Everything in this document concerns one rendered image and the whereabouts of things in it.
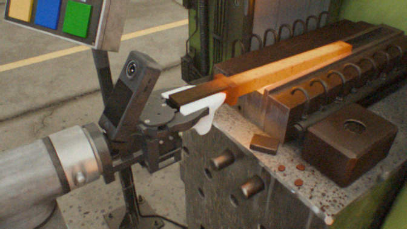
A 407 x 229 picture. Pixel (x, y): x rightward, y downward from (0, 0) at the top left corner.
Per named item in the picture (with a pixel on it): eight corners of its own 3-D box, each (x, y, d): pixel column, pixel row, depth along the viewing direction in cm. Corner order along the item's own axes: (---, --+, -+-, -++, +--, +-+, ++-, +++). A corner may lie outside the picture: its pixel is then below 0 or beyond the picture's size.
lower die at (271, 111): (282, 145, 57) (291, 104, 52) (212, 92, 70) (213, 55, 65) (412, 73, 77) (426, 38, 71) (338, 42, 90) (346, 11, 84)
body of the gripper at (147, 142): (160, 132, 55) (89, 162, 49) (157, 87, 50) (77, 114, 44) (186, 159, 50) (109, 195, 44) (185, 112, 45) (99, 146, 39)
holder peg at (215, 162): (216, 175, 59) (217, 165, 58) (208, 166, 61) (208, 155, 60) (234, 165, 61) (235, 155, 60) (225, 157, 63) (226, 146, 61)
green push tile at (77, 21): (84, 38, 77) (90, 5, 75) (61, 31, 80) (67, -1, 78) (90, 39, 78) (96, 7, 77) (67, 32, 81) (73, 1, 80)
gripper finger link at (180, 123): (197, 105, 51) (145, 123, 47) (197, 96, 50) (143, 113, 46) (214, 121, 48) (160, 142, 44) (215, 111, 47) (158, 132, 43)
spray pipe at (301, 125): (299, 143, 54) (303, 129, 52) (286, 134, 56) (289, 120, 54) (411, 79, 70) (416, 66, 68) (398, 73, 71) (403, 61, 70)
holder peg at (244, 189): (245, 204, 54) (246, 193, 53) (234, 193, 56) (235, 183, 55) (263, 192, 56) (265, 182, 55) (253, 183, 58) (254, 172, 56)
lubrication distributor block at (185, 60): (191, 96, 102) (190, 55, 94) (180, 86, 106) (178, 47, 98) (200, 92, 104) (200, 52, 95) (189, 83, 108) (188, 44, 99)
